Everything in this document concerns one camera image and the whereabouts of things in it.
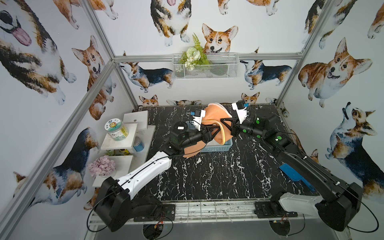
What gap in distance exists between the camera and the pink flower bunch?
0.63 meters

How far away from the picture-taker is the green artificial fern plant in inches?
30.9

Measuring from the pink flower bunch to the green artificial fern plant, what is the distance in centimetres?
62
